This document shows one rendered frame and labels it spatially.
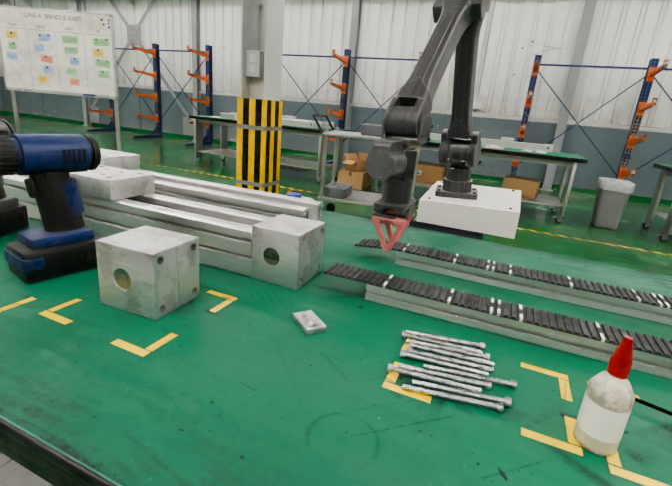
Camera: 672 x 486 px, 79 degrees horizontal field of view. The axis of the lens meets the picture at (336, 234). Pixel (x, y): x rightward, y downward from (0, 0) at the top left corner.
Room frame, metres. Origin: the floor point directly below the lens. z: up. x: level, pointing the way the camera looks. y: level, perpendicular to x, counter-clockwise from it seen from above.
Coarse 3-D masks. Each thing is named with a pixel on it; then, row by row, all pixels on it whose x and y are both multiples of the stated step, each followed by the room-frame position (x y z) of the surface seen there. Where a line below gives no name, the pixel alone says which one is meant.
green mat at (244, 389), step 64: (0, 256) 0.64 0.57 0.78; (384, 256) 0.82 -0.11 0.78; (512, 256) 0.90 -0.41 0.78; (0, 320) 0.45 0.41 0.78; (128, 320) 0.47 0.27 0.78; (192, 320) 0.49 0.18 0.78; (256, 320) 0.50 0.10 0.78; (384, 320) 0.54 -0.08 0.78; (640, 320) 0.61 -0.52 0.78; (0, 384) 0.34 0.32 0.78; (64, 384) 0.34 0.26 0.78; (128, 384) 0.35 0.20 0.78; (192, 384) 0.36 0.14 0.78; (256, 384) 0.37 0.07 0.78; (320, 384) 0.38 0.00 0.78; (576, 384) 0.42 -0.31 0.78; (640, 384) 0.43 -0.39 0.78; (64, 448) 0.27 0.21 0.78; (128, 448) 0.27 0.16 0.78; (192, 448) 0.28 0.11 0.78; (256, 448) 0.28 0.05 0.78; (320, 448) 0.29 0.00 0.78; (384, 448) 0.30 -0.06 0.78; (448, 448) 0.30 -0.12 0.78; (512, 448) 0.31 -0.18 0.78; (640, 448) 0.33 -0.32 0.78
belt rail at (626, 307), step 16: (400, 256) 0.77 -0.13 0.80; (416, 256) 0.76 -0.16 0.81; (448, 272) 0.74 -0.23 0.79; (464, 272) 0.73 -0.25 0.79; (480, 272) 0.72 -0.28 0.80; (496, 272) 0.71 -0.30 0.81; (512, 288) 0.70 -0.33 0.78; (528, 288) 0.69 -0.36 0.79; (544, 288) 0.68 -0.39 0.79; (560, 288) 0.67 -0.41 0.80; (592, 304) 0.65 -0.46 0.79; (608, 304) 0.64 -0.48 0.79; (624, 304) 0.63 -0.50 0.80; (640, 304) 0.62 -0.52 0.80; (656, 320) 0.61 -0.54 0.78
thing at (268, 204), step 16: (160, 176) 1.06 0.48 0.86; (176, 176) 1.06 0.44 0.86; (160, 192) 0.97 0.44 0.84; (176, 192) 0.96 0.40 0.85; (192, 192) 0.93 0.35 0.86; (208, 192) 0.91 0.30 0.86; (224, 192) 0.92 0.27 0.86; (240, 192) 0.97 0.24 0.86; (256, 192) 0.95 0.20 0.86; (240, 208) 0.88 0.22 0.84; (256, 208) 0.88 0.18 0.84; (272, 208) 0.85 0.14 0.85; (288, 208) 0.84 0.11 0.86; (304, 208) 0.84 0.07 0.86; (320, 208) 0.90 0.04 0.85
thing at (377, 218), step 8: (384, 208) 0.78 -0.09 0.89; (376, 216) 0.77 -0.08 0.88; (384, 216) 0.76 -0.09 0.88; (392, 216) 0.75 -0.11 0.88; (376, 224) 0.77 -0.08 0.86; (392, 224) 0.76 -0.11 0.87; (400, 224) 0.75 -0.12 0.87; (400, 232) 0.76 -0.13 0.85; (384, 240) 0.78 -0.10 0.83; (392, 240) 0.77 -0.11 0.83; (384, 248) 0.78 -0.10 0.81
